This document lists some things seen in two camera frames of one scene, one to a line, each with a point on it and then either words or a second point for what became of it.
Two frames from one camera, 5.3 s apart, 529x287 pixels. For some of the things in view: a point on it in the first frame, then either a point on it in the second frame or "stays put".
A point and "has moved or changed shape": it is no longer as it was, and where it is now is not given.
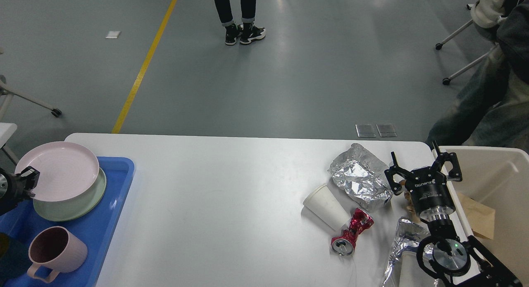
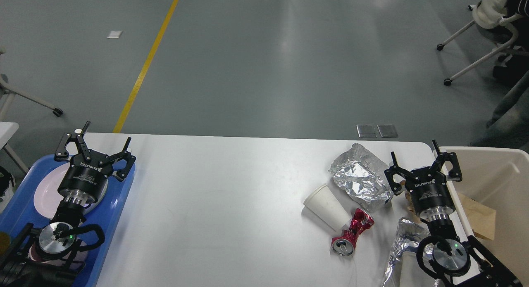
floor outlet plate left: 365,130 stays put
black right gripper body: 430,194 stays put
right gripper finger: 396,188 stays put
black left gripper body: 14,190 → 85,182
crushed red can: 344,245 stays put
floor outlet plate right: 386,130 stays put
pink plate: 66,169 has moved or changed shape
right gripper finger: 455,174 stays put
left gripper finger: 30,176 → 125,155
